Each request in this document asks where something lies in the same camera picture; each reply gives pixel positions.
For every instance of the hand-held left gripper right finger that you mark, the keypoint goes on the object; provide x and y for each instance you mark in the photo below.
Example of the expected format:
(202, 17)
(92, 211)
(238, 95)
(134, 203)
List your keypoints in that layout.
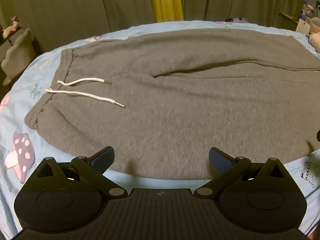
(218, 160)

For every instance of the yellow curtain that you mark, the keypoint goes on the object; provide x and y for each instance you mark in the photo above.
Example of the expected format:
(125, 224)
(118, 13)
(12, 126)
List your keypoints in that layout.
(166, 0)

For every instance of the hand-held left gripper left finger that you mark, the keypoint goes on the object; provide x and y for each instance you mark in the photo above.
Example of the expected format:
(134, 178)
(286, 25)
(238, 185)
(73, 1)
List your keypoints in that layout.
(103, 158)

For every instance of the plastic bottle with blue label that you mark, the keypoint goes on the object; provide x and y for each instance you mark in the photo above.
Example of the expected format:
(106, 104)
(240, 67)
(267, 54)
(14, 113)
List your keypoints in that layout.
(303, 11)

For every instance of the grey upholstered chair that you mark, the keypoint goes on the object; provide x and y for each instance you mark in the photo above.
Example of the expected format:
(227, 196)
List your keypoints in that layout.
(17, 52)

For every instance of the pink plush toy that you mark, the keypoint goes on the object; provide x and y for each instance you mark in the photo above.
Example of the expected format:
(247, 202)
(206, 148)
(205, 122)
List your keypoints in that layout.
(315, 41)

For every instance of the wooden shelf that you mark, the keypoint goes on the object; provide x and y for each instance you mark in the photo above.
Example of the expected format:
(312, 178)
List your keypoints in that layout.
(289, 18)

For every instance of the blue printed bedsheet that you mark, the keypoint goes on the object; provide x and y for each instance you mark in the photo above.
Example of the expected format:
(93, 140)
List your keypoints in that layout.
(17, 120)

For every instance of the grey curtain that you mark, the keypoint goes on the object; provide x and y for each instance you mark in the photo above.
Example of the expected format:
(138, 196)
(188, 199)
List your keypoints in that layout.
(240, 0)
(75, 12)

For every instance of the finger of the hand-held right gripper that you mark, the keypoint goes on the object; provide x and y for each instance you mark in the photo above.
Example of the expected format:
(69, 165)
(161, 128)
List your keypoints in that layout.
(318, 136)

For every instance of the small plush toy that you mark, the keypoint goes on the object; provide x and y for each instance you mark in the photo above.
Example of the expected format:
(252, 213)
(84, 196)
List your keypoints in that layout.
(11, 27)

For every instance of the white box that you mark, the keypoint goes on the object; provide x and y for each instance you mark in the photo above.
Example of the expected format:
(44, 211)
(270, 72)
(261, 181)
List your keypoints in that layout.
(303, 26)

